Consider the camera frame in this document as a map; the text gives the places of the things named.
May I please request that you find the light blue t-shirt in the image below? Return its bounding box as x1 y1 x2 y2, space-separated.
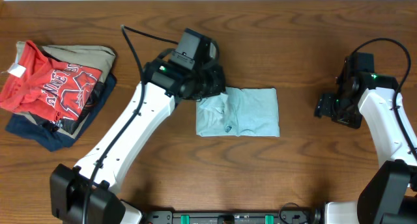
195 87 280 137

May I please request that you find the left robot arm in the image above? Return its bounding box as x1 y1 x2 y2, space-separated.
50 58 225 224

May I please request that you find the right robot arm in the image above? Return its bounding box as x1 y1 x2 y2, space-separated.
315 72 416 223

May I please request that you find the beige folded shirt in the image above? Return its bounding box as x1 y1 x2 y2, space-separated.
15 41 117 139

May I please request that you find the navy folded garment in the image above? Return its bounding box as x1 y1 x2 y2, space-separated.
5 74 117 152

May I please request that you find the red printed t-shirt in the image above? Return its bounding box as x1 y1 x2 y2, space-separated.
1 40 102 122

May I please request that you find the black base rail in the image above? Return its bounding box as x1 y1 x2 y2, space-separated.
140 203 324 224

